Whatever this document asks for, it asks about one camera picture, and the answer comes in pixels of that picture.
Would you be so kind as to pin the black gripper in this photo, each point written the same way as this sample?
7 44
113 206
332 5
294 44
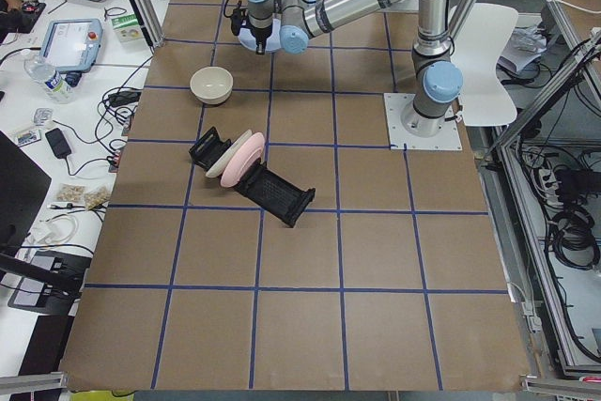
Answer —
259 32

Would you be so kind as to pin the blue plate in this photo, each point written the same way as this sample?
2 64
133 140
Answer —
247 40

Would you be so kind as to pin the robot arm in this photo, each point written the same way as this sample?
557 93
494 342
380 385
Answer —
439 81

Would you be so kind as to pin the pink plate in rack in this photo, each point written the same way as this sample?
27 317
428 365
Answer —
243 158

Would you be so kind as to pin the cream plate in rack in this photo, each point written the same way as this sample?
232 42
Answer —
219 166

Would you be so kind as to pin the cream ceramic bowl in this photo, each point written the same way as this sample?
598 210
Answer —
212 85

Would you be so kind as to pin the green white small box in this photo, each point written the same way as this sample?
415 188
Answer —
127 28

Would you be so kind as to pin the black dish rack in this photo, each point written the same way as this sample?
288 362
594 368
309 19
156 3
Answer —
266 189

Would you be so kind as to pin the lower teach pendant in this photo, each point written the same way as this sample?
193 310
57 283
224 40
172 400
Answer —
72 45

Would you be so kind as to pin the clear water bottle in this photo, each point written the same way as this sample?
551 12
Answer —
48 78

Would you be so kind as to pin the white chair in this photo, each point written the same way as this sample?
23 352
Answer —
478 46

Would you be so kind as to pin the black monitor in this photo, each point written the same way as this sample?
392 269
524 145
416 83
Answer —
24 186

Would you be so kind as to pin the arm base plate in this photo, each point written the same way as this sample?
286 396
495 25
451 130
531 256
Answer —
407 130

